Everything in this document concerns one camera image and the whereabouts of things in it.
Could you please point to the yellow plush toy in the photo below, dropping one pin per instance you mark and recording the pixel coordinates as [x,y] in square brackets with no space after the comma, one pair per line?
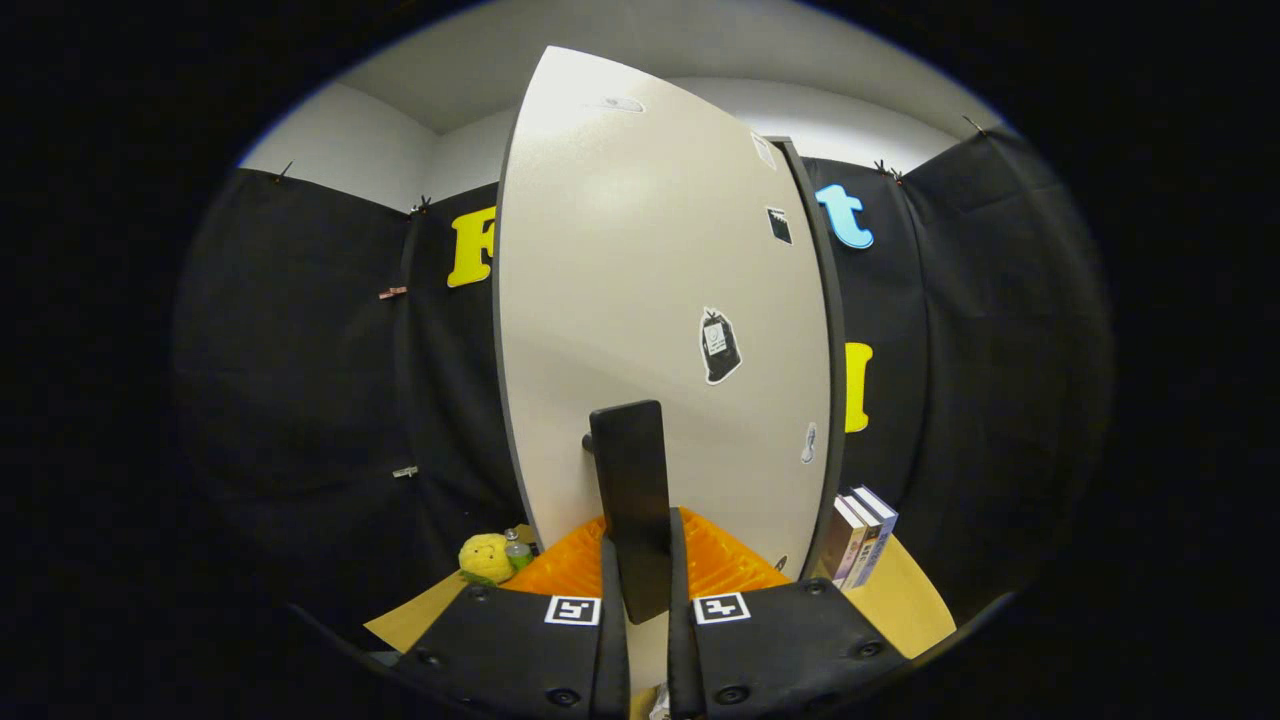
[485,558]

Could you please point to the beige shoe cabinet door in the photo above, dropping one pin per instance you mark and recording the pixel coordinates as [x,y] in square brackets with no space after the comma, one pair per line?
[620,280]

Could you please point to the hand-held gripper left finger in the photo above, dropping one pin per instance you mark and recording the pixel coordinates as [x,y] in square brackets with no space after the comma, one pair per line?
[520,650]

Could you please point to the white spine book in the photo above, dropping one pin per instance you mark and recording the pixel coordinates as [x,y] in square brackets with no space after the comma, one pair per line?
[864,545]

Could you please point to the dark grey shoe cabinet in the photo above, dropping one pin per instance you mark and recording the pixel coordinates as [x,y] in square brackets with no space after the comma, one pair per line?
[825,350]

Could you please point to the black backdrop cloth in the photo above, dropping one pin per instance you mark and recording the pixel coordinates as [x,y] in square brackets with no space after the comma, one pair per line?
[300,380]

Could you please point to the green drink bottle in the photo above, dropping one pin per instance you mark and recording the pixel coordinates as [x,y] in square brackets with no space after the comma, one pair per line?
[518,550]

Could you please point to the black clip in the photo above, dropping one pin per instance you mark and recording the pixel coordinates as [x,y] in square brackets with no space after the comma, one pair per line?
[423,205]
[285,170]
[972,124]
[886,170]

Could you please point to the brown cover book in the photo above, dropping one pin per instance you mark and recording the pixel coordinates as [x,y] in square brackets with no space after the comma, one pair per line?
[840,540]

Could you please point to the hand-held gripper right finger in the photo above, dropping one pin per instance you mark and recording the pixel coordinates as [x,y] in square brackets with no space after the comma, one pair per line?
[790,650]

